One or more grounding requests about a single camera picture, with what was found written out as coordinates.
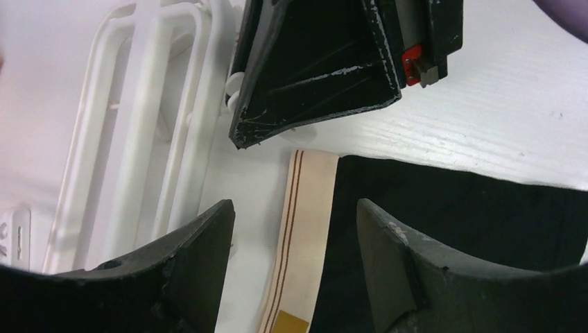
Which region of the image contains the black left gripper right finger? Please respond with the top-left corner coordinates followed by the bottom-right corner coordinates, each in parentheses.
top-left (356, 199), bottom-right (587, 332)

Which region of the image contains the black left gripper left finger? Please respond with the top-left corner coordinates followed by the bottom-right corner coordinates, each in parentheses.
top-left (1, 200), bottom-right (235, 332)

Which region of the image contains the black underwear beige waistband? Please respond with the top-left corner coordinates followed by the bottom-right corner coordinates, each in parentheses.
top-left (257, 149), bottom-right (587, 332)

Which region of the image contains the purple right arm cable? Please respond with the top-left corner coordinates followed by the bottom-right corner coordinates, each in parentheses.
top-left (533, 0), bottom-right (588, 44)

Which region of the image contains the white clip hanger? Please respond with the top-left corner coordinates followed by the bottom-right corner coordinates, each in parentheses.
top-left (0, 0), bottom-right (318, 275)

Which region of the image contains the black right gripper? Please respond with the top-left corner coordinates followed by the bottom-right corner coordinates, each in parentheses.
top-left (229, 0), bottom-right (464, 149)

